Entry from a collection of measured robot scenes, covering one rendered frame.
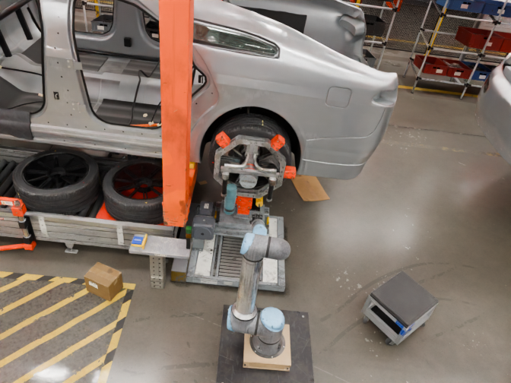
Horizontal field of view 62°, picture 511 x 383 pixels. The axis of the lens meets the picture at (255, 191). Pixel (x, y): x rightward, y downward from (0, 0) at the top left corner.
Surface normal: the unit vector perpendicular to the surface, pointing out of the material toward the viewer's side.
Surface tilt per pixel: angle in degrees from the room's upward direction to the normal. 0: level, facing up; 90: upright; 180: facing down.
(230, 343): 0
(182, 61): 90
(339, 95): 90
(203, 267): 0
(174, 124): 90
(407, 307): 0
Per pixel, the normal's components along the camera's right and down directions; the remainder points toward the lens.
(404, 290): 0.12, -0.77
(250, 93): -0.04, 0.63
